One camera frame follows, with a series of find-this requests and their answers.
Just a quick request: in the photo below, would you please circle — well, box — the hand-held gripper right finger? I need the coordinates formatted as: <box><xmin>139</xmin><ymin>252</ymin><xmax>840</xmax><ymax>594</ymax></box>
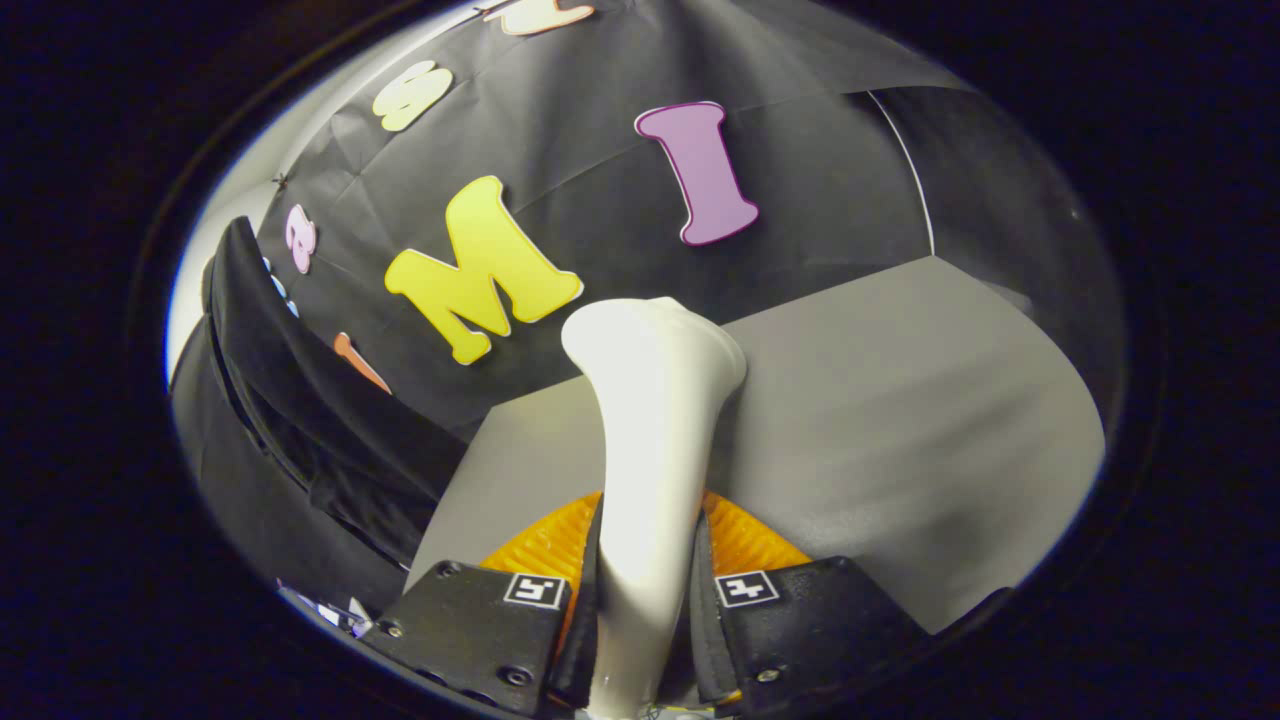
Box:
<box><xmin>688</xmin><ymin>490</ymin><xmax>931</xmax><ymax>713</ymax></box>

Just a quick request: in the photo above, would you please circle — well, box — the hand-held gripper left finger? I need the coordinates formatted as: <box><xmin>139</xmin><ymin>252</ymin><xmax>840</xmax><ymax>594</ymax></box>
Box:
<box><xmin>358</xmin><ymin>490</ymin><xmax>608</xmax><ymax>719</ymax></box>

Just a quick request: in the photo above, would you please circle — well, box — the white garment steamer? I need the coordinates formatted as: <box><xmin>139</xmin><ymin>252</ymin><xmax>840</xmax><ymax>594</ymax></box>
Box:
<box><xmin>560</xmin><ymin>296</ymin><xmax>749</xmax><ymax>720</ymax></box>

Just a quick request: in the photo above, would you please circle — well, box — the black suit jacket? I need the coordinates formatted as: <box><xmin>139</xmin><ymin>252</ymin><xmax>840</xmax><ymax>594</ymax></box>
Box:
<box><xmin>170</xmin><ymin>215</ymin><xmax>471</xmax><ymax>616</ymax></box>

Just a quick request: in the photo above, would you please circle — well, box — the grey cabinet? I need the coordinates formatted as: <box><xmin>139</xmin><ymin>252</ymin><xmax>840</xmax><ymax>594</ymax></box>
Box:
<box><xmin>405</xmin><ymin>255</ymin><xmax>1106</xmax><ymax>636</ymax></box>

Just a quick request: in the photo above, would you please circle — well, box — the black backdrop cloth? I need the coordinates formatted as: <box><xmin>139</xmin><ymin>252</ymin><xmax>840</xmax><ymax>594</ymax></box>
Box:
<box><xmin>255</xmin><ymin>0</ymin><xmax>1126</xmax><ymax>441</ymax></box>

